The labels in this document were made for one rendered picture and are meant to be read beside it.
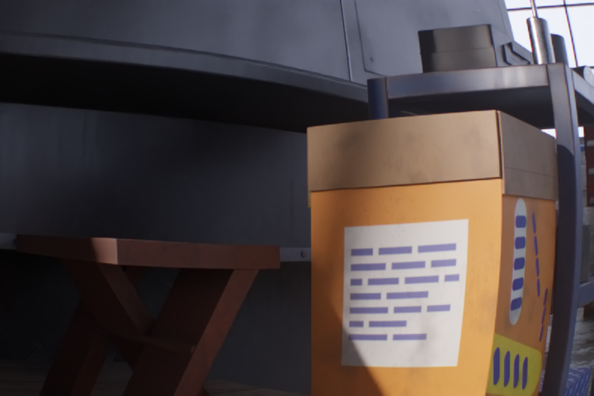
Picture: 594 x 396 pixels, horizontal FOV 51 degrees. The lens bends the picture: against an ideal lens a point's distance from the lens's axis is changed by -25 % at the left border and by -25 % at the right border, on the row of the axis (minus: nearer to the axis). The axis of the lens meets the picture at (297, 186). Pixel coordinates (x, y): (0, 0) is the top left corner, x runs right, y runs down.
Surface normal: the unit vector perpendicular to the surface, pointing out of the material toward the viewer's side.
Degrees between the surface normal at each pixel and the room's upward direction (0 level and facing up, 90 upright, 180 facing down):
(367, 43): 86
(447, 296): 90
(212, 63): 90
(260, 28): 86
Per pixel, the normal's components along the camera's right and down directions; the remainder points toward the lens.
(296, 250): 0.74, -0.06
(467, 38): -0.67, -0.05
